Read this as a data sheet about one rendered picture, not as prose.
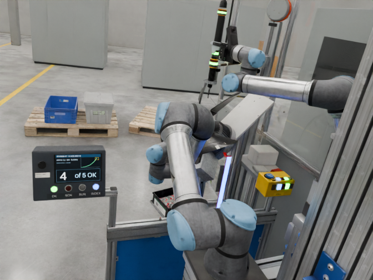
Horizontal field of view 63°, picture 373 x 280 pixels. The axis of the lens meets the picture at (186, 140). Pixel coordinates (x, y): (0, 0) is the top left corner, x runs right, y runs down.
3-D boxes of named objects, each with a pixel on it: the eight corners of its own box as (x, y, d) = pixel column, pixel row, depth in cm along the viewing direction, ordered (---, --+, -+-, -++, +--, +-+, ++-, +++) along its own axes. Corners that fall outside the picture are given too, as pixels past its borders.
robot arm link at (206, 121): (221, 98, 118) (189, 164, 156) (194, 96, 115) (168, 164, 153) (228, 121, 112) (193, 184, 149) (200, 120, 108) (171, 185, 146)
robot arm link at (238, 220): (257, 253, 94) (267, 218, 88) (216, 258, 90) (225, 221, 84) (240, 228, 104) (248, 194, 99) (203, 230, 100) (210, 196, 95)
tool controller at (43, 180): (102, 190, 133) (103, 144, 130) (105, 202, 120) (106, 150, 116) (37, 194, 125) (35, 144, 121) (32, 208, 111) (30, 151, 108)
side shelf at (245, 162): (262, 157, 235) (262, 154, 234) (290, 182, 204) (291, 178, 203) (234, 158, 227) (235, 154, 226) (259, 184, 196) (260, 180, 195)
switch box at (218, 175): (233, 190, 225) (239, 164, 216) (215, 191, 220) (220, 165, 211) (228, 184, 232) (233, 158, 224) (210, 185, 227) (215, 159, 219)
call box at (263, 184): (279, 187, 168) (283, 170, 164) (290, 197, 159) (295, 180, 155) (253, 189, 162) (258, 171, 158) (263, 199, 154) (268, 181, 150)
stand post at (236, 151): (212, 255, 247) (241, 123, 202) (217, 264, 239) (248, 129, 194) (207, 256, 246) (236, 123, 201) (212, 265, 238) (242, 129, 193)
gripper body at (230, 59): (215, 58, 151) (229, 63, 141) (218, 40, 148) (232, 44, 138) (227, 59, 155) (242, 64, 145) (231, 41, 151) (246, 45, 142)
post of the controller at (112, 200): (114, 223, 139) (116, 186, 132) (115, 227, 137) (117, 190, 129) (107, 223, 138) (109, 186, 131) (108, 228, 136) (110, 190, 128)
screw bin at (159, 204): (184, 194, 178) (185, 183, 175) (201, 210, 165) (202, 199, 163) (151, 202, 165) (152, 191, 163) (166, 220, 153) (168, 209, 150)
